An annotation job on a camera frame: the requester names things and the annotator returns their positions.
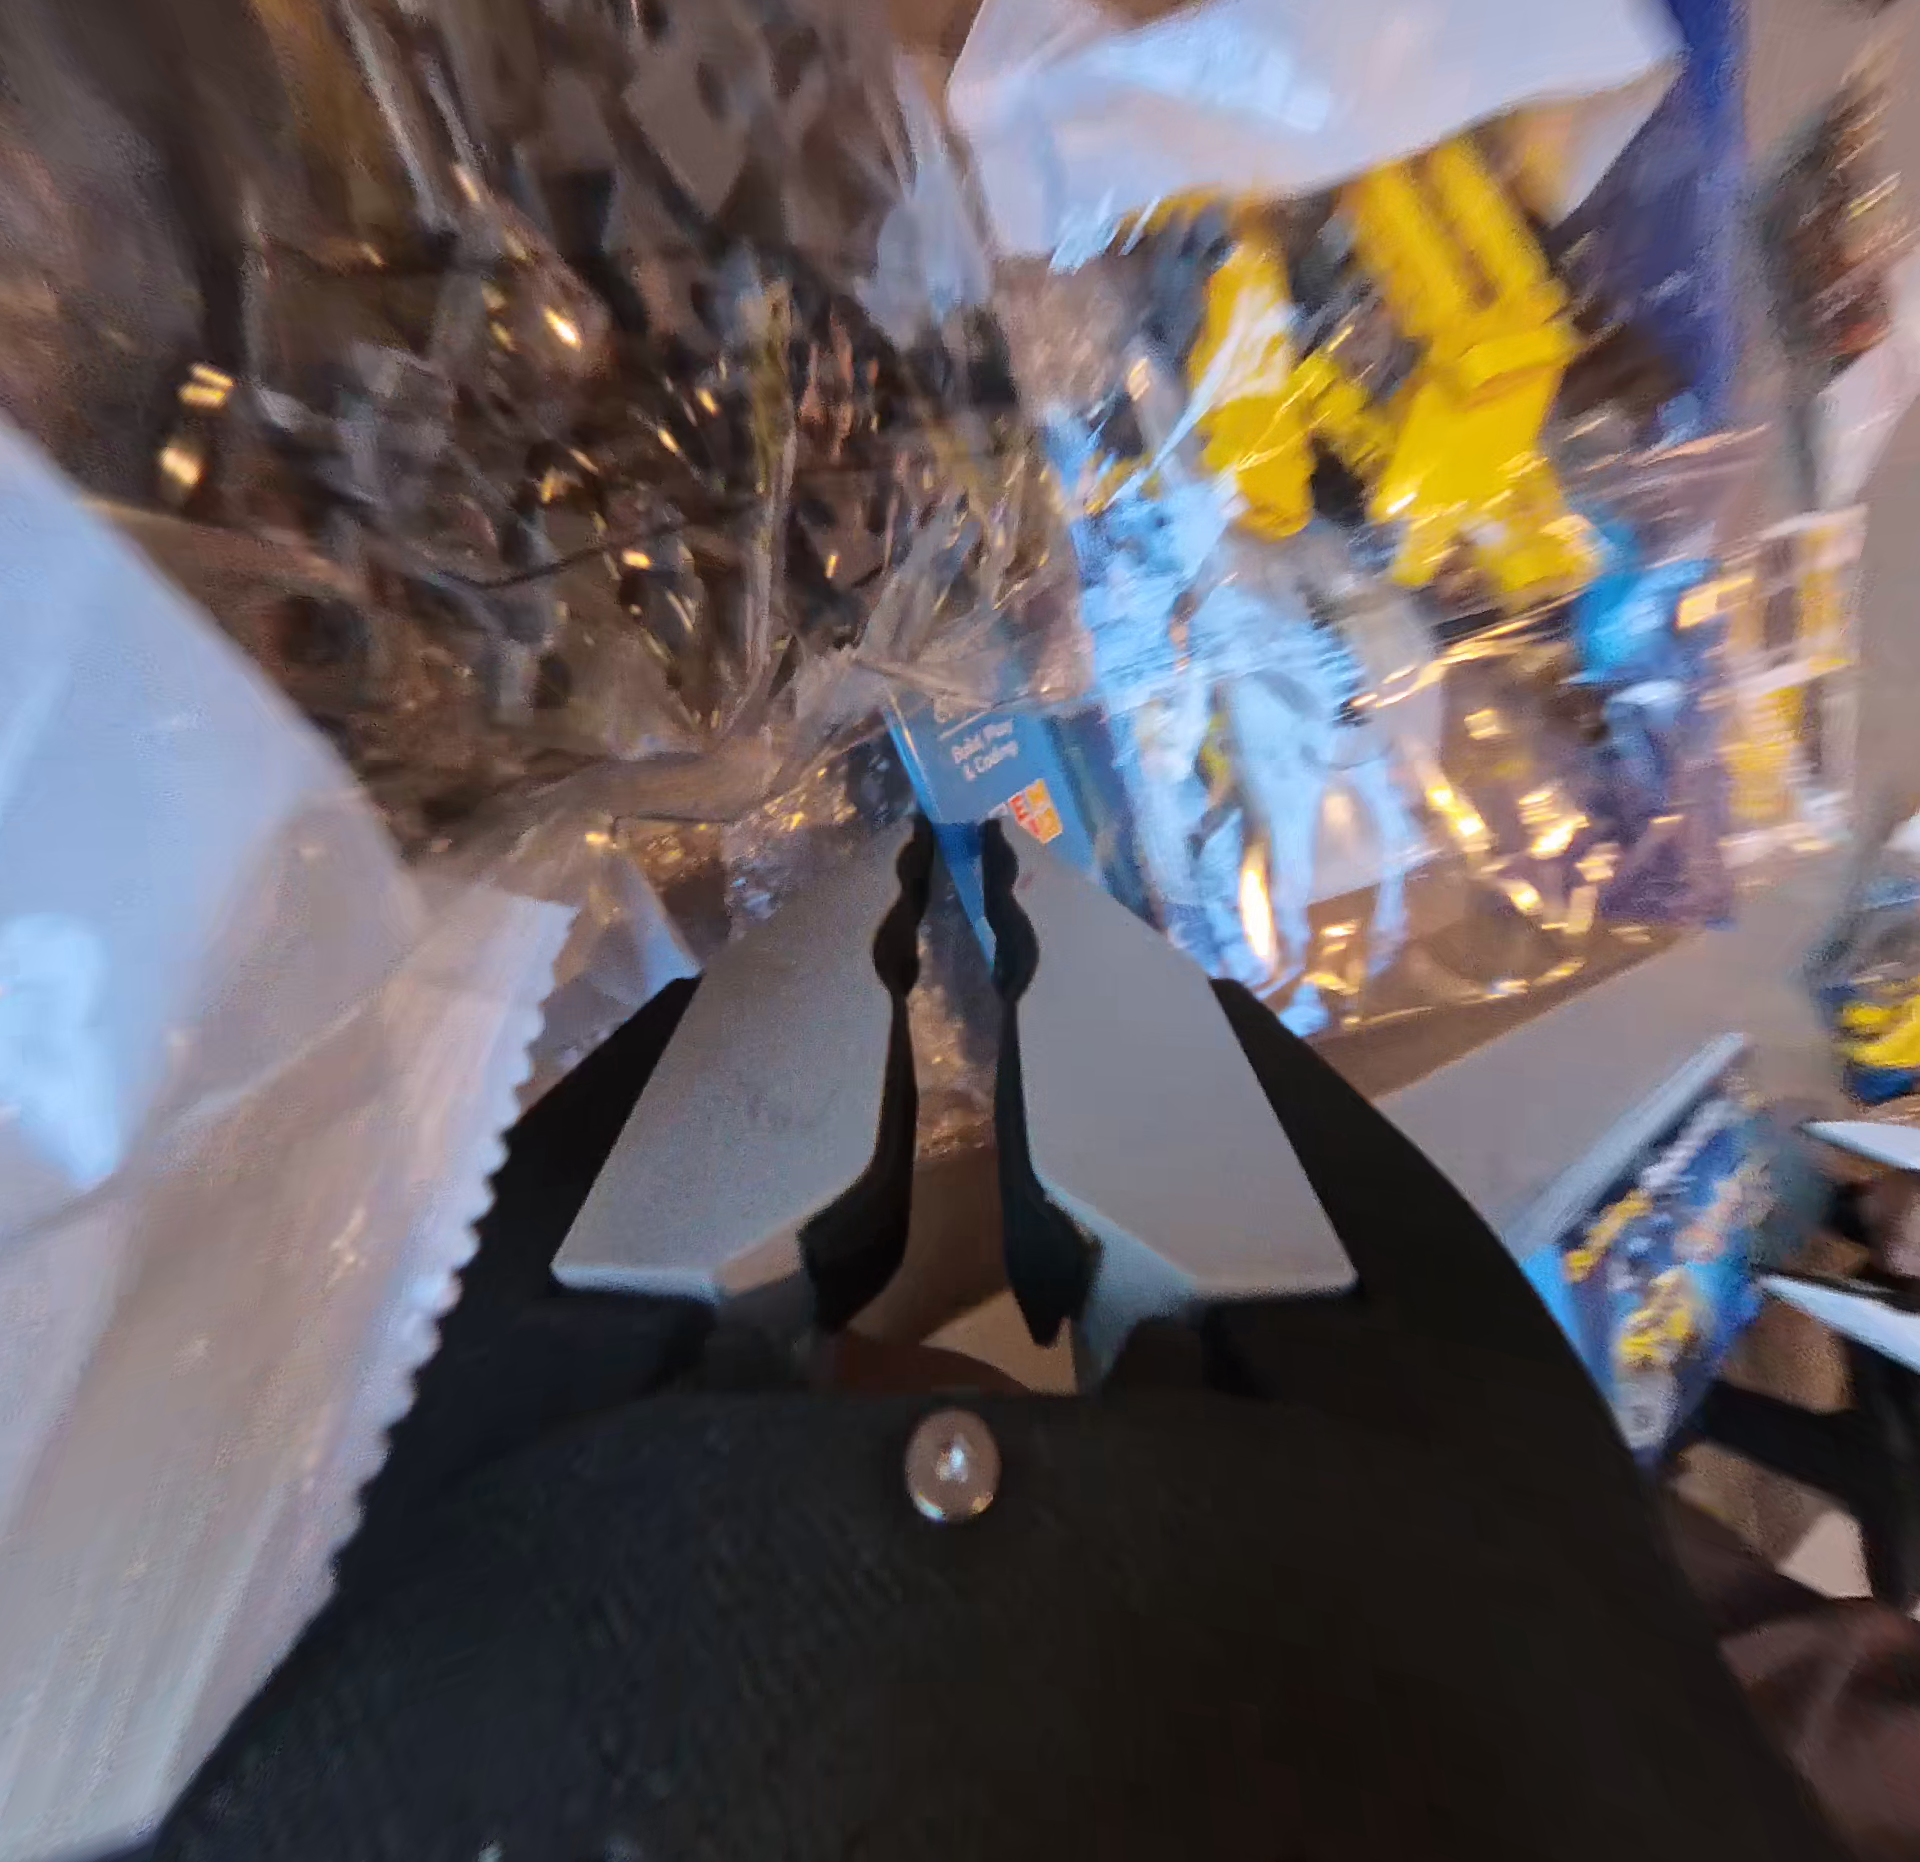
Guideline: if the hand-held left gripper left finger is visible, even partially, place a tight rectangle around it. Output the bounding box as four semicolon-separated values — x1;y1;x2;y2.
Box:
553;823;934;1326

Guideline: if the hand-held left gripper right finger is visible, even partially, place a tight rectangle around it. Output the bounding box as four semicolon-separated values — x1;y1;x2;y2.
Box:
978;823;1361;1395

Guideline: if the blue cardboard kit box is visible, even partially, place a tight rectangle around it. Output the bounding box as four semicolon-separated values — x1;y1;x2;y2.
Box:
0;0;1920;1458

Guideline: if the white-ended plastic bag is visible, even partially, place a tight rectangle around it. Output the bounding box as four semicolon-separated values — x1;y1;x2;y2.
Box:
0;421;580;1862

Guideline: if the clear bag of yellow parts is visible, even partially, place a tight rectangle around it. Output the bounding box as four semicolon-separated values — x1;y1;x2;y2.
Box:
944;0;1860;1022

